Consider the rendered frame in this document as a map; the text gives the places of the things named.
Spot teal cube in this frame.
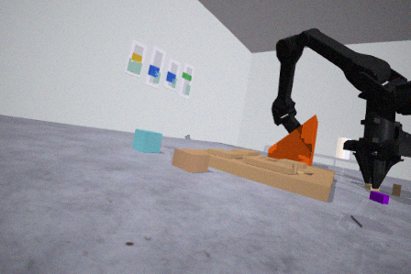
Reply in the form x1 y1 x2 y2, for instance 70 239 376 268
132 129 162 153

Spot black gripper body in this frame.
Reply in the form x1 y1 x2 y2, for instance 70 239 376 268
343 114 411 159

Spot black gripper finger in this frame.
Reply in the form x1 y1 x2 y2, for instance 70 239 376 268
368 154 404 189
352 152 372 184

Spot dark grey bent rod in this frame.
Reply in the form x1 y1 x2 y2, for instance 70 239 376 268
350 215 394 235

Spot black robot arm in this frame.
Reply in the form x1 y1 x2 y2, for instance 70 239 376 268
272 28 411 133

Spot purple block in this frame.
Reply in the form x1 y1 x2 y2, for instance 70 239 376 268
370 192 389 204

